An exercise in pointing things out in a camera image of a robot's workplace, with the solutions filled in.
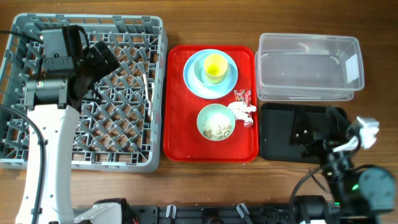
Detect grey dishwasher rack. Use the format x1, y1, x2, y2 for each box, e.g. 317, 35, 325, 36
1, 13, 168, 172

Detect rice food scraps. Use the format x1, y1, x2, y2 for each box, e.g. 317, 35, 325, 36
202, 114, 232, 141

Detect white tissue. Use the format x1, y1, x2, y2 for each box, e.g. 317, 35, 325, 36
228, 101, 257, 123

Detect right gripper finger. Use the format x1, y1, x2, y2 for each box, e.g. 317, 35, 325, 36
289, 108, 320, 146
326, 106, 351, 140

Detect black waste tray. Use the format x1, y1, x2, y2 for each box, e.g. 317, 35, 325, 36
260, 103, 330, 164

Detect white plastic spoon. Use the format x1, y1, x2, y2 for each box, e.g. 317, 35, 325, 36
149, 82, 155, 119

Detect red candy wrapper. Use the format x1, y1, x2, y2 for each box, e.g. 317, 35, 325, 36
234, 89, 255, 128

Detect mint green bowl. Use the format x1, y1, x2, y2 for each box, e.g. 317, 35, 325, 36
197, 104, 236, 141

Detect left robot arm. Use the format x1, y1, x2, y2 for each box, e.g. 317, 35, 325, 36
16, 25, 120, 223

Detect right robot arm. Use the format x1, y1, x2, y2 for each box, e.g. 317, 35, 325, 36
289, 106, 396, 223

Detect white plastic fork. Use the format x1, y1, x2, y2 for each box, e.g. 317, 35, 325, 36
142, 72, 152, 118

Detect light blue plate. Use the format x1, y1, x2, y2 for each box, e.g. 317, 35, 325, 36
183, 49, 238, 100

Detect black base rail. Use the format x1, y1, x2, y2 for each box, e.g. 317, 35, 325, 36
74, 202, 323, 224

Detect clear plastic bin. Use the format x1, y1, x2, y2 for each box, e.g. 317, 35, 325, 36
255, 33, 364, 101

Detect yellow plastic cup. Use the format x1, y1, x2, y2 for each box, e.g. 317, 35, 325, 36
203, 54, 229, 84

